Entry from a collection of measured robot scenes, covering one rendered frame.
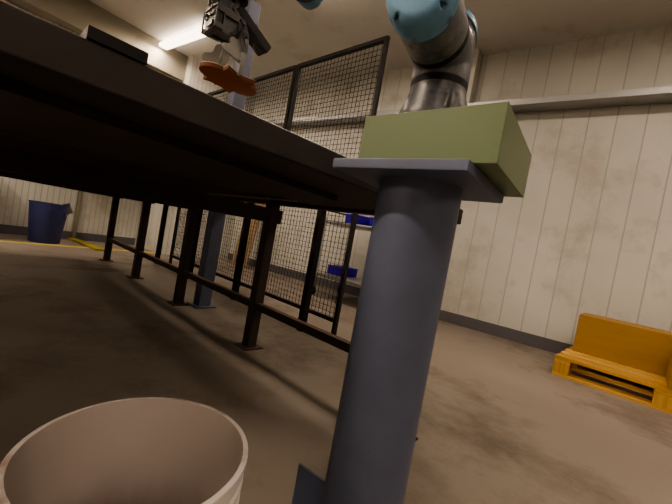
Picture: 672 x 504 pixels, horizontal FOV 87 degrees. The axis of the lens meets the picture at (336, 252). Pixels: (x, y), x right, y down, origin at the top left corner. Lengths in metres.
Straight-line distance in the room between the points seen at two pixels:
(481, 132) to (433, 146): 0.08
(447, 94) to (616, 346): 3.08
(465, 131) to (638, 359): 3.13
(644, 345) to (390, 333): 3.05
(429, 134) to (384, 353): 0.41
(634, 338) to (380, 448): 3.02
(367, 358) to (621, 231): 3.65
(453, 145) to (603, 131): 3.79
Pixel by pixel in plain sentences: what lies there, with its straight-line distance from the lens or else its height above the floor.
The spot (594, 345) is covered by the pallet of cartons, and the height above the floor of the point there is 0.24.
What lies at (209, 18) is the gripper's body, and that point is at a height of 1.17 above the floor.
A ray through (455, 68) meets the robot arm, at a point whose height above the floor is 1.07.
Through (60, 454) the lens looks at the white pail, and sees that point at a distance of 0.75.
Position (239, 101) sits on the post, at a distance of 3.06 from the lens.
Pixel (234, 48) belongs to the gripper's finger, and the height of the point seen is 1.11.
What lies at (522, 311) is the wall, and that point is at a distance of 4.19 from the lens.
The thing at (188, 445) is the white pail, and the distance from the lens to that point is 0.78.
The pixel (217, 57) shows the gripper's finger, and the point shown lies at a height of 1.11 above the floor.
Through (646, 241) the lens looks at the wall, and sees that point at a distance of 4.18.
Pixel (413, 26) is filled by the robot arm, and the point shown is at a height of 1.07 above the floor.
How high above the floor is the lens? 0.71
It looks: 2 degrees down
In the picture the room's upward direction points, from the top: 10 degrees clockwise
